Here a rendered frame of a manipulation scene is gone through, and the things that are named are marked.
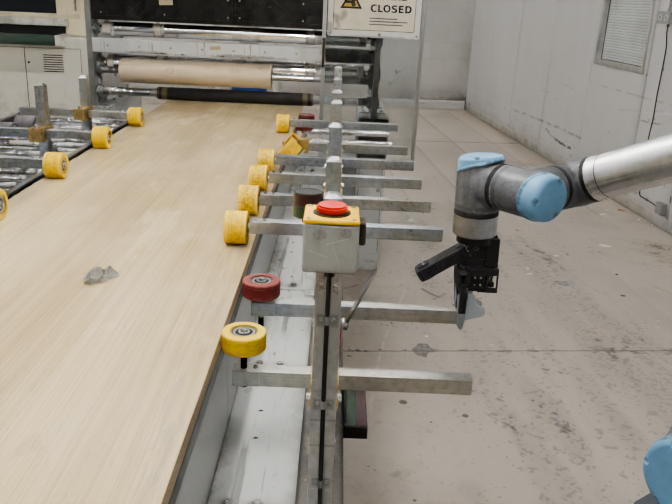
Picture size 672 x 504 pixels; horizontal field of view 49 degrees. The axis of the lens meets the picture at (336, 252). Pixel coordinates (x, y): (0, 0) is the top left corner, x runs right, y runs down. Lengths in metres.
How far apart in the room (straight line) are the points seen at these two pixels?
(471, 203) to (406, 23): 2.53
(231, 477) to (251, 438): 0.13
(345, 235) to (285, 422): 0.77
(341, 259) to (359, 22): 3.07
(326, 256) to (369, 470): 1.69
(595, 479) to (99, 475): 1.97
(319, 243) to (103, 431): 0.41
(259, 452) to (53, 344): 0.46
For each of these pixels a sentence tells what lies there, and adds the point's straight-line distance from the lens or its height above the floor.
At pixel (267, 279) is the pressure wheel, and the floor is 0.90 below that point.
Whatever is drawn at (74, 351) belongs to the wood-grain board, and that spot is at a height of 0.90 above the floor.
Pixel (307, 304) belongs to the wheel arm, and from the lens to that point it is 1.57.
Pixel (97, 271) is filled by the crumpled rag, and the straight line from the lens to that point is 1.61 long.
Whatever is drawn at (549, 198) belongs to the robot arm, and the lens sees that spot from 1.41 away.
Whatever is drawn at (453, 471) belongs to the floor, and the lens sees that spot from 2.60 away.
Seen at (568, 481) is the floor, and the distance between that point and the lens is 2.67.
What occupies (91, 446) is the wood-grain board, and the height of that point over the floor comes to 0.90.
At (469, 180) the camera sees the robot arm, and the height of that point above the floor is 1.15.
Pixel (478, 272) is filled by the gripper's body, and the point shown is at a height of 0.96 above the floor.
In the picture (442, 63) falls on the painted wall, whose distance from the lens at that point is 10.70.
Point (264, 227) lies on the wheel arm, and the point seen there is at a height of 0.95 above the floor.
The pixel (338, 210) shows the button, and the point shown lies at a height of 1.23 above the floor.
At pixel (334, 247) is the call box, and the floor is 1.19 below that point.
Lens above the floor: 1.48
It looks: 19 degrees down
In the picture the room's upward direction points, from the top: 3 degrees clockwise
